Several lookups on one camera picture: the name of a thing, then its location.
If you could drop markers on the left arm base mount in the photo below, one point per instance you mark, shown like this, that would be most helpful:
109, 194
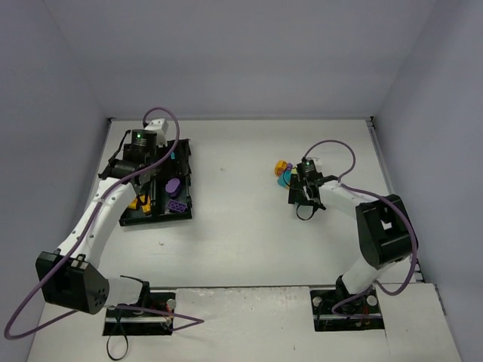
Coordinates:
121, 322

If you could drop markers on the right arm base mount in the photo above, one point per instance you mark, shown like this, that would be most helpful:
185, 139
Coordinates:
361, 314

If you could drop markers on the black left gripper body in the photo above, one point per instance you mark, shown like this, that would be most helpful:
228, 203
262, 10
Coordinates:
152, 166

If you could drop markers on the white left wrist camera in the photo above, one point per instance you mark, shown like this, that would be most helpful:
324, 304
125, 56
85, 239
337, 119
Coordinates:
160, 127

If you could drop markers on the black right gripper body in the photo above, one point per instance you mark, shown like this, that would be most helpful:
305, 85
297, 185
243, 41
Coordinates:
295, 187

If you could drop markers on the purple round paw lego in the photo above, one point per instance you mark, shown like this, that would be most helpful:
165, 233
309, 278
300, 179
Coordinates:
173, 187

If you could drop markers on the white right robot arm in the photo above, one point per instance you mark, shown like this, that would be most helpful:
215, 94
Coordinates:
385, 234

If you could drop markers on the large teal lego brick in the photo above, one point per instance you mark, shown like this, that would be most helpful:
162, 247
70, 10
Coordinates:
284, 180

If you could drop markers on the orange round lego piece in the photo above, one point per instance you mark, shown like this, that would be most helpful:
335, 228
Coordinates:
280, 167

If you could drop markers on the black four-compartment bin tray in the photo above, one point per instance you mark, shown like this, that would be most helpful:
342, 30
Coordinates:
167, 196

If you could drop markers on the purple 2x4 lego brick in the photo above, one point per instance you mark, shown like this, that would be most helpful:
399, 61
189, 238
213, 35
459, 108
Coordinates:
174, 206

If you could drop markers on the orange 2x4 lego brick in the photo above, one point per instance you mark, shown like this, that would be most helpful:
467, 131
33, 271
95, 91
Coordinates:
135, 204

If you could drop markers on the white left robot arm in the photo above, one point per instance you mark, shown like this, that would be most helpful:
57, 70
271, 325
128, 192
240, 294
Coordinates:
70, 274

